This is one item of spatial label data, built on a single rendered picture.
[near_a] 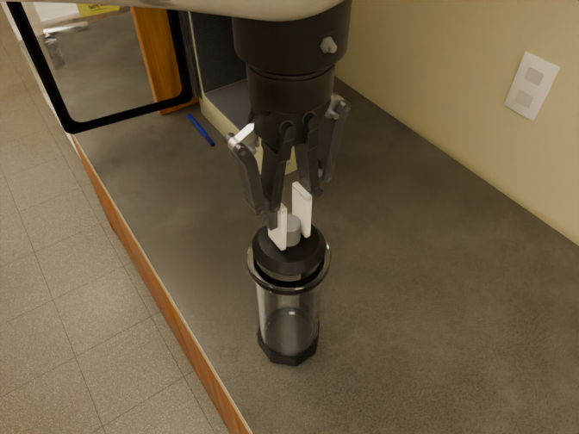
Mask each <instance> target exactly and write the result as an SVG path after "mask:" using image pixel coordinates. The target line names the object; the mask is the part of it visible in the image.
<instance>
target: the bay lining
mask: <svg viewBox="0 0 579 434"><path fill-rule="evenodd" d="M190 19H191V25H192V30H193V35H194V41H195V47H196V56H197V62H198V67H199V72H200V78H201V84H202V91H203V93H207V92H210V91H212V90H217V89H219V88H221V87H224V86H227V85H230V84H233V83H236V82H239V81H241V80H244V79H247V75H246V62H245V61H243V60H242V59H241V58H240V57H239V56H238V55H237V53H236V52H235V50H234V43H233V24H232V17H231V16H225V15H212V14H204V13H198V12H191V11H190Z"/></svg>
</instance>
